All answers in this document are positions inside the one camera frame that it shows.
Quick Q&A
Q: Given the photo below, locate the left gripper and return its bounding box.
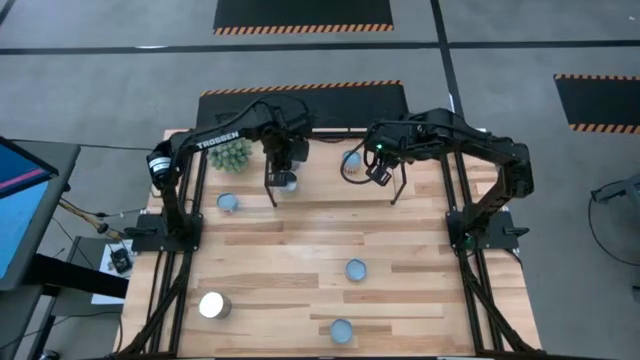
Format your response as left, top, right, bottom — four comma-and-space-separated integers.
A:
265, 125, 312, 190

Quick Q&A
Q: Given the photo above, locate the carrots can yellow blue label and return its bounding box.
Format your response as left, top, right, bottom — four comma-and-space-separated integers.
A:
276, 170, 300, 195

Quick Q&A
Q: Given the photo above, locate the spicy black beans can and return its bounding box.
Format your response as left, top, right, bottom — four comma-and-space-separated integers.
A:
341, 149, 363, 175

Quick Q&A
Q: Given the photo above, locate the tomato can blue label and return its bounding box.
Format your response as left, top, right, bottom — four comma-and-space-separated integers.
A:
216, 191, 240, 215

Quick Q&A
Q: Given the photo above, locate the pale blue labelled tin can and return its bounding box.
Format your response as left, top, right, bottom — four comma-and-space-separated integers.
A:
344, 257, 368, 283

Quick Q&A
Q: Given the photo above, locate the peaches can pink label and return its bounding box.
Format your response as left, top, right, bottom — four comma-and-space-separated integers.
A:
197, 291, 233, 321

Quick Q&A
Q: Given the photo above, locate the green peas can red label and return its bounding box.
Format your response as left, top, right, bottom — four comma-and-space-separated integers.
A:
329, 318, 355, 346

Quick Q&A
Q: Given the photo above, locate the black hazard-striped floor mat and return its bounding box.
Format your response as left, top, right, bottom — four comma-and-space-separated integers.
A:
195, 79, 410, 132
213, 0, 395, 36
553, 73, 640, 135

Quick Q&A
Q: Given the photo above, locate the green plant in white pot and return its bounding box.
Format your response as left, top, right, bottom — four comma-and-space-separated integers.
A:
206, 136, 255, 175

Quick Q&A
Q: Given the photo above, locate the small black device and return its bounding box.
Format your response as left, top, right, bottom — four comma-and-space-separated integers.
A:
109, 248, 133, 274

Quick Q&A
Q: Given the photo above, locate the white paper sheet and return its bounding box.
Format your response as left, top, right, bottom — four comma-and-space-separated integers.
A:
91, 238, 135, 306

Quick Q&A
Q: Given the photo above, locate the grey monitor cart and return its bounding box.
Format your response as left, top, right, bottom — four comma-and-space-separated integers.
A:
0, 138, 82, 360

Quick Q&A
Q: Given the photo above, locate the black stand bar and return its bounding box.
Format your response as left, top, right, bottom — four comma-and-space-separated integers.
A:
22, 252, 130, 301

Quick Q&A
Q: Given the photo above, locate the grey stand base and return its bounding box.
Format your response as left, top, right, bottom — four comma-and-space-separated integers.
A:
590, 173, 640, 205

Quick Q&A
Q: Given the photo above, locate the monitor with blue screen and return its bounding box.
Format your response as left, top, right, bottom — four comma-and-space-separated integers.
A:
0, 135, 60, 292

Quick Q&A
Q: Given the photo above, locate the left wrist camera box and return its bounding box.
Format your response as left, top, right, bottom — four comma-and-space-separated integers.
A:
287, 141, 311, 173

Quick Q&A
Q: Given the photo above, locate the black frame wooden board shelf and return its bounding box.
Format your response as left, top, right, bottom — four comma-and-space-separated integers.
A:
263, 128, 409, 208

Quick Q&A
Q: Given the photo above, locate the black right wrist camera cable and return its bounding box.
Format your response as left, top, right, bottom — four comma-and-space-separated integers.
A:
339, 141, 375, 186

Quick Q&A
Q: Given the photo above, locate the black aluminium table frame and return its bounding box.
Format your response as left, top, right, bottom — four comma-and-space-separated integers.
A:
114, 127, 546, 360

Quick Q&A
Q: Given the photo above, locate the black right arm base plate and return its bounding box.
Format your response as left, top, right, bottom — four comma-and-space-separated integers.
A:
445, 208, 531, 252

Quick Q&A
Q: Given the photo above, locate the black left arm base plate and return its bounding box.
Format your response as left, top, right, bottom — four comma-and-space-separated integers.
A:
124, 211, 205, 253

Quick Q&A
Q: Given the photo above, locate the brown cable bundle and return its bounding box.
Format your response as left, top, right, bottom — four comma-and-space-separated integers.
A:
57, 197, 126, 240

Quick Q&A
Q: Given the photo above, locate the black floor cable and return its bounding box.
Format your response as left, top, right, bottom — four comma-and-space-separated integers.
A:
586, 179, 640, 268

